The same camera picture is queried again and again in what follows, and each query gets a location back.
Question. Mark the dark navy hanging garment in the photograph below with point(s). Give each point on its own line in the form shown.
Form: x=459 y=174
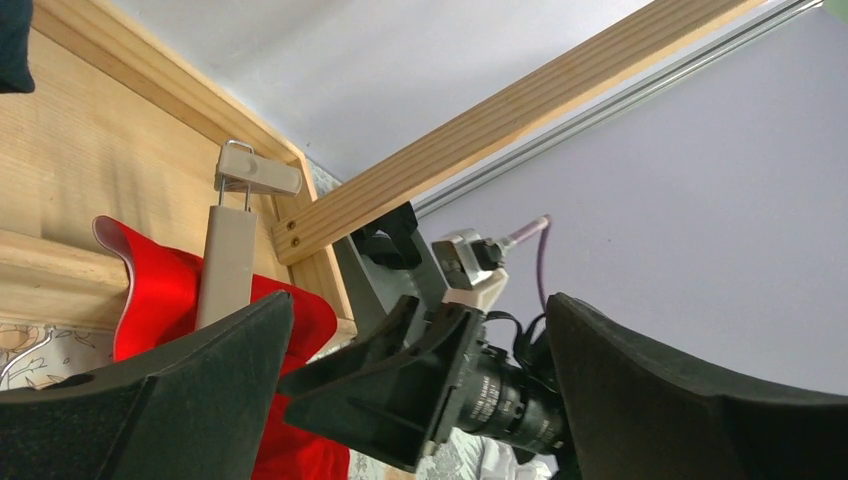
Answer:
x=16 y=22

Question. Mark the black underwear in tray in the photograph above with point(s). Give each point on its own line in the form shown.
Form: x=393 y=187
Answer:
x=388 y=240

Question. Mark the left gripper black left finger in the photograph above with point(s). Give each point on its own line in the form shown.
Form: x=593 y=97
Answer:
x=193 y=408

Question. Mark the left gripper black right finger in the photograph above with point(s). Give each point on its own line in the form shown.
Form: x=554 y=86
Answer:
x=640 y=409

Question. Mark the beige clip hanger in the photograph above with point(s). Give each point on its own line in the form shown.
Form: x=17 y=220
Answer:
x=227 y=273

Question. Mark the white crumpled cloth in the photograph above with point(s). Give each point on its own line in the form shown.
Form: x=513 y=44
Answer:
x=499 y=462

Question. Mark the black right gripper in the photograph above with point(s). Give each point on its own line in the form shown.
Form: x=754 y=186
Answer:
x=488 y=376

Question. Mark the grey plastic tray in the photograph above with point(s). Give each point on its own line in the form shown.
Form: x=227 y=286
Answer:
x=373 y=290

